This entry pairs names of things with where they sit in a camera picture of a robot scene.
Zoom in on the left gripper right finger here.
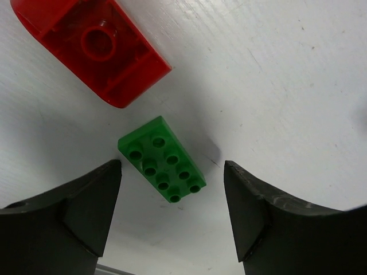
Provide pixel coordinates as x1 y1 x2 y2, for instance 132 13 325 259
224 160 366 274

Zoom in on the red curved lego brick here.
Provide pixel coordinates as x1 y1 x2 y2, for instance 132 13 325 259
10 0 171 108

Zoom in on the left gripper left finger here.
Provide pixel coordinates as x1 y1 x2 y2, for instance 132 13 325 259
1 159 122 274

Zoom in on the green lego plate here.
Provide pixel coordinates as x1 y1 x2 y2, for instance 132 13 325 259
118 116 206 203

